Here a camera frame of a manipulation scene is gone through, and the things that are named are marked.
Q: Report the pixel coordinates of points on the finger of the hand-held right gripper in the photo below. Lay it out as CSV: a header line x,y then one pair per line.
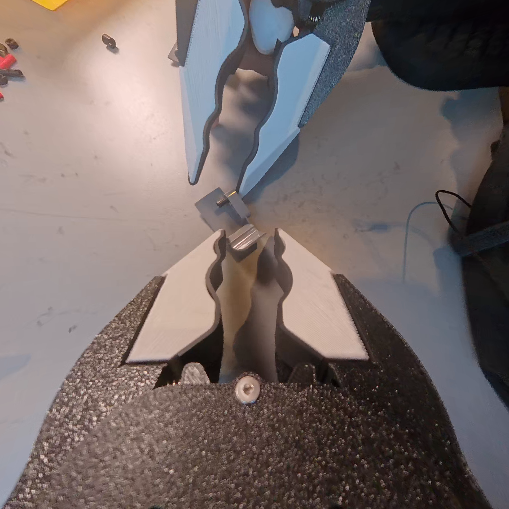
x,y
298,87
206,47

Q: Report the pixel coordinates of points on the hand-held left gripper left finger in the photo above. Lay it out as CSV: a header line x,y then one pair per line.
x,y
179,314

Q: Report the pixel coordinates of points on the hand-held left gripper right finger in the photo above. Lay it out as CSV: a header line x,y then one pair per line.
x,y
322,314

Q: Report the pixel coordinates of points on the grey curved brick panel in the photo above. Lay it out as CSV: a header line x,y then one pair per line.
x,y
206,210
174,55

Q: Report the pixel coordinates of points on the black long brick pin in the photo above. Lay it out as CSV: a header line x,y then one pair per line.
x,y
223,200

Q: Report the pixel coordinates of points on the yellow plastic parts bin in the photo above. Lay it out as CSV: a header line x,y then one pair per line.
x,y
51,3

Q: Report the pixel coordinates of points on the grey desk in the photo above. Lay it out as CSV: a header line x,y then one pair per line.
x,y
99,179

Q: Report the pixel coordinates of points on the person's black hoodie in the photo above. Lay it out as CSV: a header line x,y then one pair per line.
x,y
489,258

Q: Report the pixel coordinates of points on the pile of small brick pins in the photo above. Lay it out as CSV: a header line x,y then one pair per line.
x,y
8,63

